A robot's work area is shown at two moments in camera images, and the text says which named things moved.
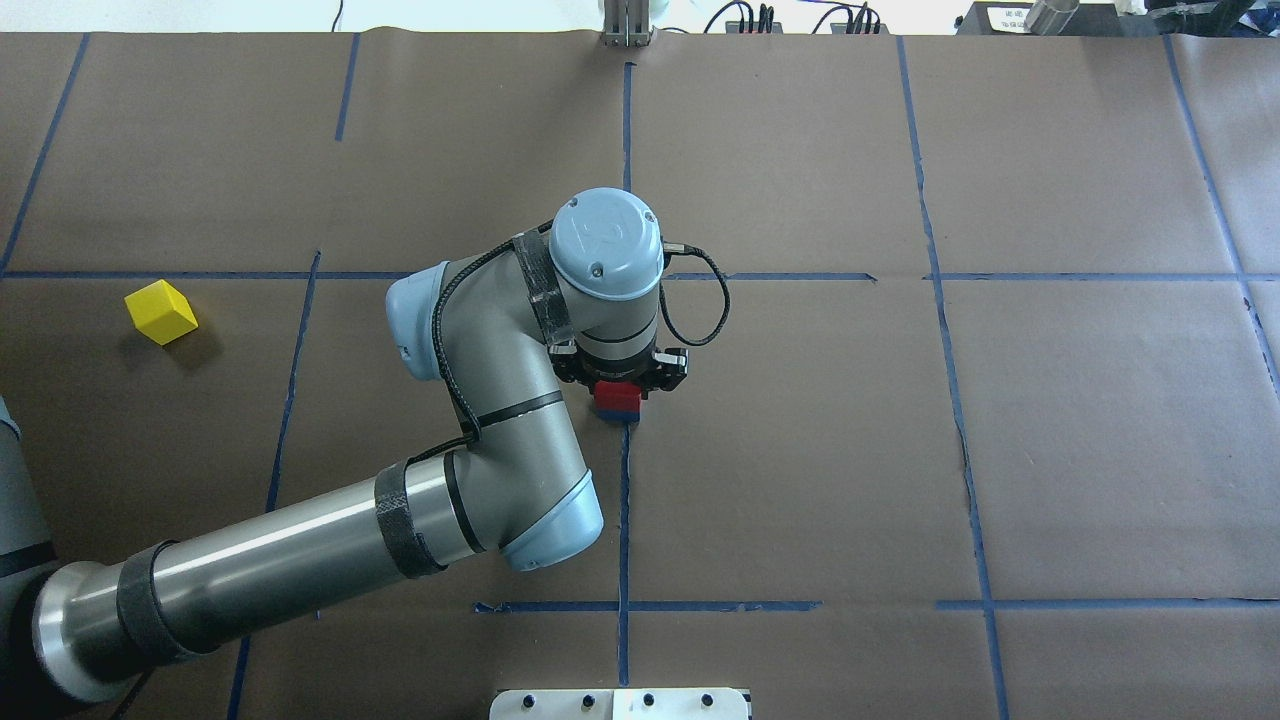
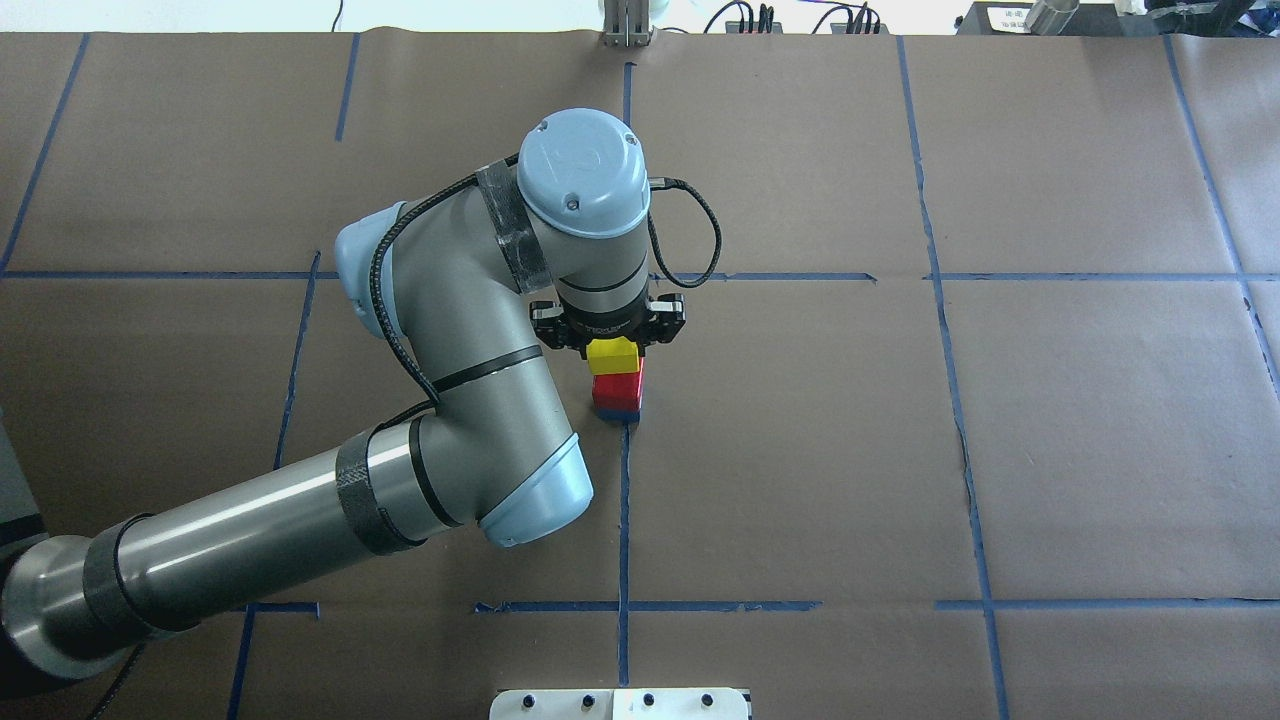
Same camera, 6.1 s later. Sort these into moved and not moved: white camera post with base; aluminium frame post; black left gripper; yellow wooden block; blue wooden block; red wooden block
Moved: black left gripper; yellow wooden block
Not moved: blue wooden block; aluminium frame post; red wooden block; white camera post with base
